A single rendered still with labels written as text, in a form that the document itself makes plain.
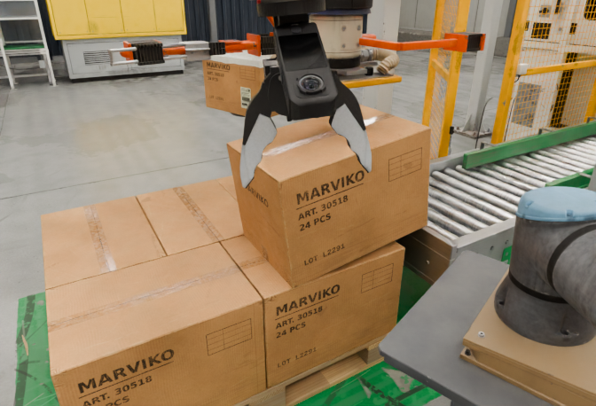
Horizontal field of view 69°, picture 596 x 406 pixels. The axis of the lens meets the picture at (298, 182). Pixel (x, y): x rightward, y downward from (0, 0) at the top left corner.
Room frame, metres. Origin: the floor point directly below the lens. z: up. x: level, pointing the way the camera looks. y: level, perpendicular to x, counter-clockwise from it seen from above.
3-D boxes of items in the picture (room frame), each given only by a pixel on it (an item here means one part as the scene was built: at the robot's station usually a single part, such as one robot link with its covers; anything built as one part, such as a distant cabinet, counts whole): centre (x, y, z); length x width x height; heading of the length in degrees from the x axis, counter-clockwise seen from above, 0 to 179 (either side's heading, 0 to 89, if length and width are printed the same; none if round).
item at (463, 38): (1.38, -0.51, 1.29); 0.09 x 0.08 x 0.05; 30
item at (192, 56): (1.23, 0.28, 1.28); 0.07 x 0.07 x 0.04; 30
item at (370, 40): (1.26, -0.01, 1.29); 0.93 x 0.30 x 0.04; 120
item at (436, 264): (1.61, -0.38, 0.47); 0.70 x 0.03 x 0.15; 30
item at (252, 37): (1.34, 0.10, 1.29); 0.10 x 0.08 x 0.06; 30
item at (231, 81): (3.27, 0.36, 0.82); 0.60 x 0.40 x 0.40; 50
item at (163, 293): (1.53, 0.36, 0.34); 1.20 x 1.00 x 0.40; 120
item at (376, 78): (1.38, -0.17, 1.19); 0.34 x 0.10 x 0.05; 120
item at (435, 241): (1.61, -0.38, 0.58); 0.70 x 0.03 x 0.06; 30
